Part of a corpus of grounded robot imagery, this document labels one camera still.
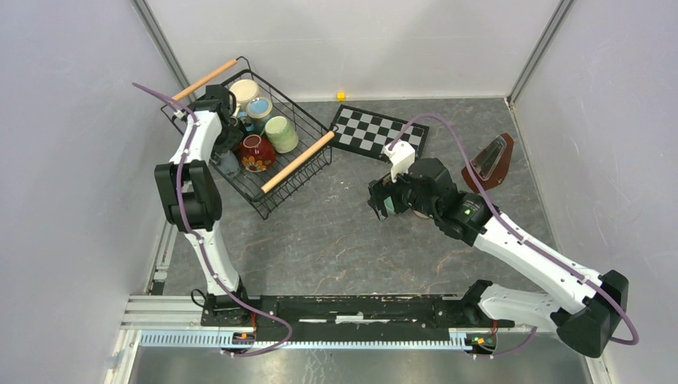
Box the cream mug rear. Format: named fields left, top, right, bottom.
left=229, top=78, right=260, bottom=107

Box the left wooden rack handle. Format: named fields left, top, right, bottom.
left=172, top=58, right=238, bottom=102

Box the small green teacup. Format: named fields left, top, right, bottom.
left=383, top=196, right=397, bottom=215

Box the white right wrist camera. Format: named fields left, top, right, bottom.
left=381, top=141, right=416, bottom=182

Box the grey blue mug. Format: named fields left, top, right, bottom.
left=217, top=150, right=241, bottom=178

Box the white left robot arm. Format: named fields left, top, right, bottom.
left=154, top=94, right=252, bottom=326

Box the light green mug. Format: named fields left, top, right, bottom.
left=265, top=116, right=299, bottom=154

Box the black wire dish rack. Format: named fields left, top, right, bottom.
left=154, top=59, right=335, bottom=229

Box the aluminium rail frame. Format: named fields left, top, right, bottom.
left=122, top=195, right=592, bottom=383

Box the right wooden rack handle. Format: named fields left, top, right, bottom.
left=261, top=131, right=335, bottom=194

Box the blue bottomed mug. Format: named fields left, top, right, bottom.
left=245, top=97, right=273, bottom=134

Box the red floral mug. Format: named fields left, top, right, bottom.
left=239, top=134, right=276, bottom=173

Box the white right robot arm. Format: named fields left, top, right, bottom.
left=368, top=158, right=629, bottom=358

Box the brown wooden metronome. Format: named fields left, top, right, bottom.
left=461, top=133, right=514, bottom=194

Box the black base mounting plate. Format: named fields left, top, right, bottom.
left=201, top=294, right=515, bottom=343

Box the wooden rack handle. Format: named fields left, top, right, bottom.
left=261, top=131, right=335, bottom=194
left=172, top=58, right=238, bottom=102

